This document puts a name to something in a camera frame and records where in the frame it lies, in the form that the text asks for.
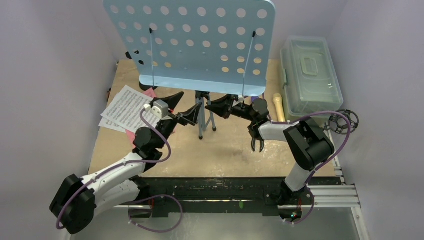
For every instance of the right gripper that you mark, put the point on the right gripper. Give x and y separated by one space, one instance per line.
236 108

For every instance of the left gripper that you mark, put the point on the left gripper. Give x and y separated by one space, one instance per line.
188 116

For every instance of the purple microphone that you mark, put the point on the purple microphone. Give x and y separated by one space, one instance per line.
253 98

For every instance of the pink sheet music page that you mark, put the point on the pink sheet music page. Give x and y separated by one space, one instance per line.
131 135

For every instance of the black round base mic stand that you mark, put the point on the black round base mic stand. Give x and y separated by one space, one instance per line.
141 86

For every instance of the cream microphone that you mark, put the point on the cream microphone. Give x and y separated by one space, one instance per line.
278 103

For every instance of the light blue music stand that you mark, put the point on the light blue music stand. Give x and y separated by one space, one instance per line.
219 46

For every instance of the black shock mount tripod stand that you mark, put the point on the black shock mount tripod stand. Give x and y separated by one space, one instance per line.
338 123

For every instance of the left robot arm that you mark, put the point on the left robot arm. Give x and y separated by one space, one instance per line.
80 199

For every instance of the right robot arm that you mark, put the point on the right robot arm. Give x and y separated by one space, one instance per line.
306 139

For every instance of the clear plastic storage box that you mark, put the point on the clear plastic storage box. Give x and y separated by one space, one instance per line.
310 83

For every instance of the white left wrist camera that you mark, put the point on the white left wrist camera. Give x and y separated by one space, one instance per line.
158 108

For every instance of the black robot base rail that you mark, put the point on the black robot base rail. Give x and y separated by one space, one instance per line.
160 196

